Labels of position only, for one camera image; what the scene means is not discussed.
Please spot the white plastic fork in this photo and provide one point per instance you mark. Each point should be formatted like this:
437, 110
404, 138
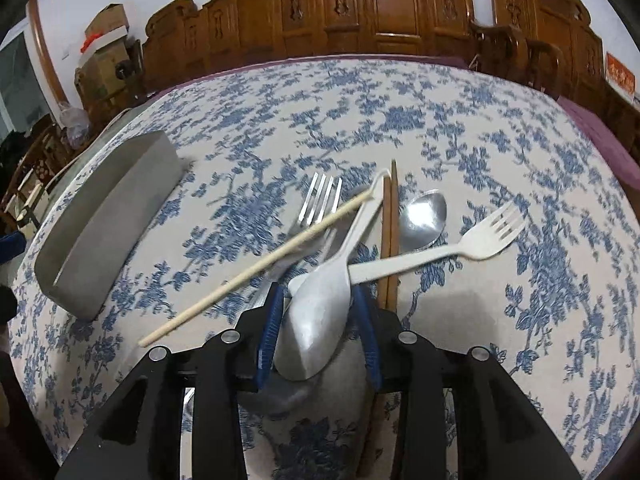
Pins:
480, 242

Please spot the white plastic spoon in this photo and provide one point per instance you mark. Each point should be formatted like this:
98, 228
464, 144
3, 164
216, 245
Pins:
310, 320

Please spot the wooden chair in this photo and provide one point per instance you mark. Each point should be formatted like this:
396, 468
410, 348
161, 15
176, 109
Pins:
500, 50
547, 67

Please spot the blue floral tablecloth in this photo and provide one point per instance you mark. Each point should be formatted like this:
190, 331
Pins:
450, 125

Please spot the wooden door frame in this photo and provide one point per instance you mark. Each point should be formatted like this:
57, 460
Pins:
46, 50

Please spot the grey utensil tray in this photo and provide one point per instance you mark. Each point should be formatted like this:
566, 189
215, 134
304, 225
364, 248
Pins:
115, 210

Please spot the metal fork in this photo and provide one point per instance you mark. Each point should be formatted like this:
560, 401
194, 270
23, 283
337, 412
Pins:
320, 205

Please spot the red box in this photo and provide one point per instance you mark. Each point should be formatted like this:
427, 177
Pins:
620, 72

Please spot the carved wooden armchair sofa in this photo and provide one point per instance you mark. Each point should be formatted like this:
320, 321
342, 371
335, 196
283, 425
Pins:
550, 15

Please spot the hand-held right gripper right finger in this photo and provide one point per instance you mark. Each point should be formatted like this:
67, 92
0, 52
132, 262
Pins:
369, 345

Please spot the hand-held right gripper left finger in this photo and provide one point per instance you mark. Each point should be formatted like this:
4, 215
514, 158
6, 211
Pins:
269, 332

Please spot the purple sofa cushion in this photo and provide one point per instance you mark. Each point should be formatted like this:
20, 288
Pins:
600, 130

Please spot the clear plastic bag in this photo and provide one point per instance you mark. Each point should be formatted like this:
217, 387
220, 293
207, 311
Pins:
74, 122

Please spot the cream chopstick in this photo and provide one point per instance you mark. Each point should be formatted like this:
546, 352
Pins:
225, 292

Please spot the small cardboard box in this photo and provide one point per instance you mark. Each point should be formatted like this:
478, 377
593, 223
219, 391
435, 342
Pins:
107, 22

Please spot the large cardboard box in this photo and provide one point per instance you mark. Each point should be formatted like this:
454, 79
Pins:
102, 75

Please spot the metal spoon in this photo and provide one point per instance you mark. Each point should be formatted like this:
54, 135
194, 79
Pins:
425, 220
356, 192

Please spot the long carved wooden sofa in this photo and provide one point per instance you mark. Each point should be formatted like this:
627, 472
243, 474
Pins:
395, 5

